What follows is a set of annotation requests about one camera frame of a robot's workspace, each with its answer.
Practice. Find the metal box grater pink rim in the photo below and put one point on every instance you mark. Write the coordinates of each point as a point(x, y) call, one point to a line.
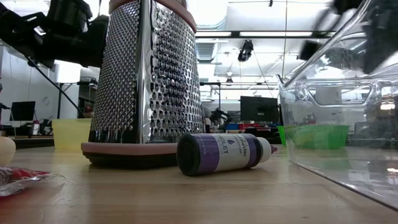
point(140, 77)

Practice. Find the clear plastic bin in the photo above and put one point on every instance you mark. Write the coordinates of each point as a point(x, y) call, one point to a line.
point(342, 155)

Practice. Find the large black monitor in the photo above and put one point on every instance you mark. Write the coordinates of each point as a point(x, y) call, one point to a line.
point(258, 109)

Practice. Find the black hanging ceiling camera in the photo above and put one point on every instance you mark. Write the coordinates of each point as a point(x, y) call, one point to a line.
point(245, 49)

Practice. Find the yellow plastic container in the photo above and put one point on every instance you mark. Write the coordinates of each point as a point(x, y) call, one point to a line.
point(70, 133)

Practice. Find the small black monitor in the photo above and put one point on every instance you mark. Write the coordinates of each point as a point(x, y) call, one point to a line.
point(22, 111)

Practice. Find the red snack packet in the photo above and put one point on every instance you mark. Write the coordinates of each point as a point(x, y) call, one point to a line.
point(18, 180)

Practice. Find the white container red cap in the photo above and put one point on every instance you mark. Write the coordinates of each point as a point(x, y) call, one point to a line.
point(35, 127)

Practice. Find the silver ventilation duct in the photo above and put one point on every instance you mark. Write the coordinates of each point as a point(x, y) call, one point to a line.
point(206, 12)

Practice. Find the green plastic basket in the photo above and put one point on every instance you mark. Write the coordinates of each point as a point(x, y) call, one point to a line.
point(317, 137)

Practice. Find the violet food colouring bottle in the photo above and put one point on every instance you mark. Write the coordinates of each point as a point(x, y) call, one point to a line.
point(217, 152)

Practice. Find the orange toy donut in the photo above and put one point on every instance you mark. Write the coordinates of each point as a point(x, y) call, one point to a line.
point(6, 151)

